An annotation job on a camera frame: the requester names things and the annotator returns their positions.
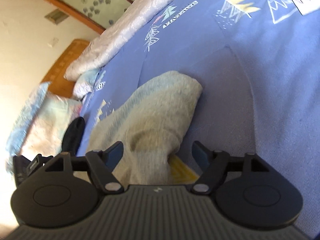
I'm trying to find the grey pants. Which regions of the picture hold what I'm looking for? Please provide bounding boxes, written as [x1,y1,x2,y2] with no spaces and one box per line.
[86,71,202,186]

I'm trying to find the wooden headboard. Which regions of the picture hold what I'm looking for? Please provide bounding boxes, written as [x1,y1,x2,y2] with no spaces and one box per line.
[41,39,89,98]

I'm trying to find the pastel floral pillow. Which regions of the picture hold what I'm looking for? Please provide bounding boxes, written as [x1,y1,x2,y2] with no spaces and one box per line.
[20,93,82,160]

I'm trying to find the blue patterned bed sheet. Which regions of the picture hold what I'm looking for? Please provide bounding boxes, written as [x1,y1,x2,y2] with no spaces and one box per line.
[78,0,319,237]

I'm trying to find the small white blue pillow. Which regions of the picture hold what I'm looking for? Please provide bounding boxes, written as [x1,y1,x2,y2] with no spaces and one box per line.
[72,69,100,100]

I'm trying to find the light blue top pillow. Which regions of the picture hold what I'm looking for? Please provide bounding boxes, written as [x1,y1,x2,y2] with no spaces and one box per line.
[5,81,51,174]

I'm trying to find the black folded garment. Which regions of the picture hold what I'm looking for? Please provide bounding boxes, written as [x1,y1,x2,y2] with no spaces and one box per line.
[61,116,86,157]

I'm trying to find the white satin quilt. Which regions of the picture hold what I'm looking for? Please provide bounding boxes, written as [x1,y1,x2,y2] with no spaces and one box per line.
[64,0,173,82]

